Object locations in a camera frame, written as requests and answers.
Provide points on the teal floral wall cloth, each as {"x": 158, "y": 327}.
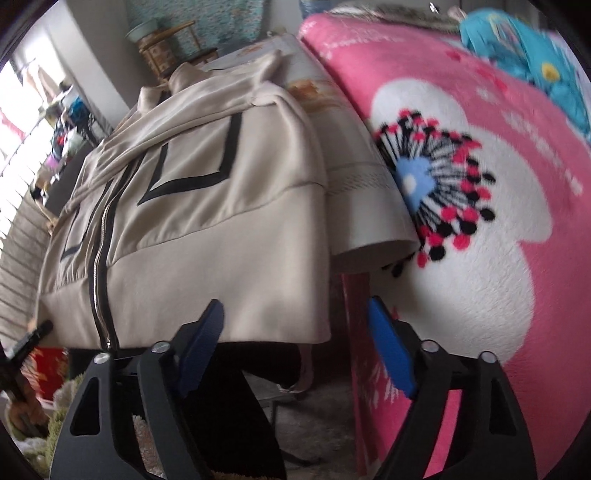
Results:
{"x": 217, "y": 18}

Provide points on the pile of colourful clothes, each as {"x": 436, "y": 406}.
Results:
{"x": 76, "y": 115}

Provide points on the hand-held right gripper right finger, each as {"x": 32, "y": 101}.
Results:
{"x": 392, "y": 350}

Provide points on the red paper bag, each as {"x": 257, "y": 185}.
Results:
{"x": 48, "y": 374}

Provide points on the green basin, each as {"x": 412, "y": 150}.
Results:
{"x": 141, "y": 30}

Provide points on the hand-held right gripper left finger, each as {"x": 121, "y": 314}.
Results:
{"x": 203, "y": 346}

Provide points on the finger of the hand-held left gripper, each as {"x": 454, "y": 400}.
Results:
{"x": 30, "y": 344}

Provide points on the stack of patterned boxes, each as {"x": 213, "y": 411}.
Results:
{"x": 159, "y": 57}

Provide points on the pink floral blanket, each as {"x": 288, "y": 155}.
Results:
{"x": 508, "y": 258}

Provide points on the person's black pants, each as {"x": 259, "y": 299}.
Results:
{"x": 240, "y": 406}

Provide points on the beige zip jacket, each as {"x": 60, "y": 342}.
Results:
{"x": 207, "y": 258}

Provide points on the person's left hand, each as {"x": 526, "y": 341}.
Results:
{"x": 30, "y": 410}

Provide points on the teal printed garment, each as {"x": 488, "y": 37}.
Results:
{"x": 531, "y": 60}

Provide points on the wooden chair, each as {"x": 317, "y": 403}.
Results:
{"x": 203, "y": 55}

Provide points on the grey patterned cloth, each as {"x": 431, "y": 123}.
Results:
{"x": 415, "y": 16}

